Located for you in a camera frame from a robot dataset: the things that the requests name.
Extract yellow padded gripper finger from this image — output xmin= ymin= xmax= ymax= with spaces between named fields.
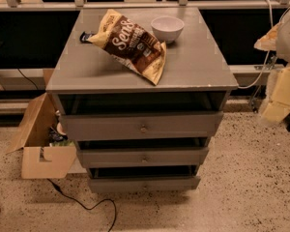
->
xmin=254 ymin=23 xmax=280 ymax=51
xmin=260 ymin=64 xmax=290 ymax=124

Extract grey top drawer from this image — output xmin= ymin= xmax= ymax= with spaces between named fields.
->
xmin=60 ymin=112 xmax=223 ymax=141

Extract grey drawer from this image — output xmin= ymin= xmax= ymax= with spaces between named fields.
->
xmin=88 ymin=176 xmax=200 ymax=193
xmin=77 ymin=147 xmax=209 ymax=168
xmin=60 ymin=112 xmax=223 ymax=141

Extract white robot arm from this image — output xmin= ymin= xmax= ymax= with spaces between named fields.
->
xmin=254 ymin=7 xmax=290 ymax=124

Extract grey drawer cabinet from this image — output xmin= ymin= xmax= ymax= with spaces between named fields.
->
xmin=46 ymin=7 xmax=238 ymax=180

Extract grey middle drawer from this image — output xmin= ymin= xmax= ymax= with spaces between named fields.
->
xmin=77 ymin=147 xmax=209 ymax=168

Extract grey bottom drawer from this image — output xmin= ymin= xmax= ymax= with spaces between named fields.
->
xmin=88 ymin=176 xmax=200 ymax=193

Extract open cardboard box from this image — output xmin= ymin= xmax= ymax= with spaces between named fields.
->
xmin=5 ymin=68 xmax=77 ymax=180

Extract white bowl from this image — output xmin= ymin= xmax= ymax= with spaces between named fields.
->
xmin=151 ymin=16 xmax=185 ymax=44

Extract brown yellow chip bag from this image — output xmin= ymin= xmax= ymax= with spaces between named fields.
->
xmin=87 ymin=9 xmax=166 ymax=85

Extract small dark blue packet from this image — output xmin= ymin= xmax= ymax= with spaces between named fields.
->
xmin=79 ymin=32 xmax=94 ymax=44

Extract items inside cardboard box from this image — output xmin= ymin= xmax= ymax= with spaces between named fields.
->
xmin=48 ymin=111 xmax=74 ymax=147

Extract metal window rail frame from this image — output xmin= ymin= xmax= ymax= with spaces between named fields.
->
xmin=0 ymin=0 xmax=290 ymax=11

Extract white hanging cable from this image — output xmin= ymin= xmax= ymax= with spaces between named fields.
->
xmin=237 ymin=0 xmax=290 ymax=90

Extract black wall cable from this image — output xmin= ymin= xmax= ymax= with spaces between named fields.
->
xmin=16 ymin=68 xmax=41 ymax=91

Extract black floor cable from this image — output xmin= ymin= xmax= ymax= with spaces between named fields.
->
xmin=46 ymin=178 xmax=118 ymax=232

